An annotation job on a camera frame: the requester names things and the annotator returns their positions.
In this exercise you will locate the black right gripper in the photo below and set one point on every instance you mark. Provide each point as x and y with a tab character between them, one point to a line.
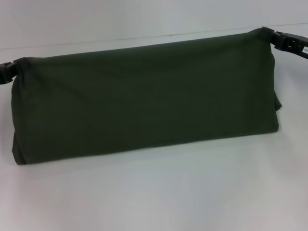
303	49

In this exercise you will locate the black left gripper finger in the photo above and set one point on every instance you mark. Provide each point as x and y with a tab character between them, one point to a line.
10	71

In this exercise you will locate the dark green FREE T-shirt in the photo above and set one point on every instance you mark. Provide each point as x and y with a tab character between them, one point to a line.
144	101

